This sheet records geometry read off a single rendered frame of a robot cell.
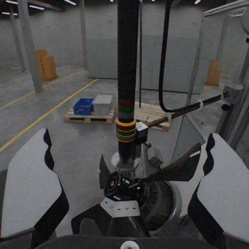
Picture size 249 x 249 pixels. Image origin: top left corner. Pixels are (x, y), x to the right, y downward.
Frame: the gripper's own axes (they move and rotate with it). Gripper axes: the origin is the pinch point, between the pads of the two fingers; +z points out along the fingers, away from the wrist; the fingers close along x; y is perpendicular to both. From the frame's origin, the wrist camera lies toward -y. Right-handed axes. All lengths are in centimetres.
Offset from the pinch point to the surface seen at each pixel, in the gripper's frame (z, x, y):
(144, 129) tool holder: 16.8, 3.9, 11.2
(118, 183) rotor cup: 22.4, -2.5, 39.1
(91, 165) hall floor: 145, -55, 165
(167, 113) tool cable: 23.3, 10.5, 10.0
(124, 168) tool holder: 12.5, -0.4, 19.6
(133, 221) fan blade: 11.2, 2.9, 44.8
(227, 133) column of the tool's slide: 53, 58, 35
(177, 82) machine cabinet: 540, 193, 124
